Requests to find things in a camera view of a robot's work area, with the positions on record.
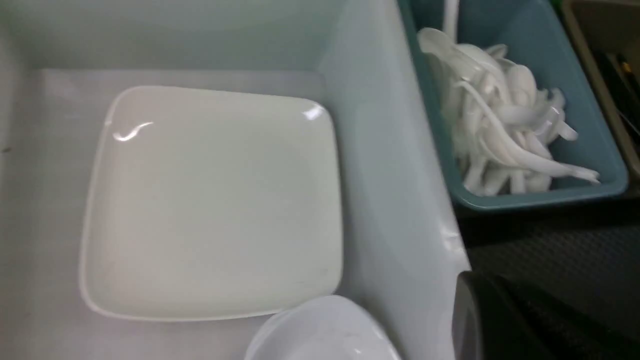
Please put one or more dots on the pile of white spoons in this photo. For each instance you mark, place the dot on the pile of white spoons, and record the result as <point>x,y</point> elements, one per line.
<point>501,124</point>

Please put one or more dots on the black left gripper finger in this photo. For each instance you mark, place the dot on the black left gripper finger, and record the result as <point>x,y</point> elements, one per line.
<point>498,318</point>

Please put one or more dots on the brown plastic bin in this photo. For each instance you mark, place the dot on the brown plastic bin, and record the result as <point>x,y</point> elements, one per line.
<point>605,36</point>

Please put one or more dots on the black serving tray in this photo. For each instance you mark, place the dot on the black serving tray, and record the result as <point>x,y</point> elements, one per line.
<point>584,254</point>

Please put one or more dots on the white plastic spoon upright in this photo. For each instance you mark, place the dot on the white plastic spoon upright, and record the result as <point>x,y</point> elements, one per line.
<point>450,19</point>

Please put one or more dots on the white square bowl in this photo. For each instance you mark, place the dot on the white square bowl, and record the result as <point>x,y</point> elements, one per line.
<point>325,328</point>

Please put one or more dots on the large white square plate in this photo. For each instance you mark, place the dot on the large white square plate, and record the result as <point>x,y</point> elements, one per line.
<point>211,205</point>

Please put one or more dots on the black chopsticks in bin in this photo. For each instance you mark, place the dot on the black chopsticks in bin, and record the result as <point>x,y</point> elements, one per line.
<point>623,87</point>

